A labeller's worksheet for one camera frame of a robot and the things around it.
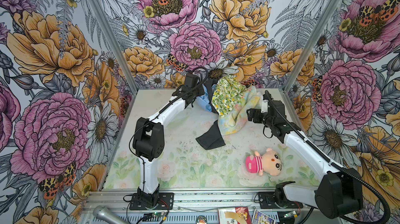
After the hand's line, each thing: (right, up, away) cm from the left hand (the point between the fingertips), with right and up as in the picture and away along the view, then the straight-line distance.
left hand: (200, 90), depth 94 cm
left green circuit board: (-18, -57, -23) cm, 64 cm away
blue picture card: (+27, -57, -25) cm, 68 cm away
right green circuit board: (+42, -57, -23) cm, 75 cm away
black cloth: (+8, -29, +4) cm, 31 cm away
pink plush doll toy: (+35, -37, -15) cm, 53 cm away
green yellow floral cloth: (+19, +1, +11) cm, 22 cm away
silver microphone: (-39, -56, -26) cm, 73 cm away
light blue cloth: (+3, -6, -3) cm, 7 cm away
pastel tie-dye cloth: (+21, -18, +2) cm, 27 cm away
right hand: (+29, -14, -9) cm, 34 cm away
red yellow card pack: (+17, -55, -26) cm, 64 cm away
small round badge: (+1, -59, -24) cm, 64 cm away
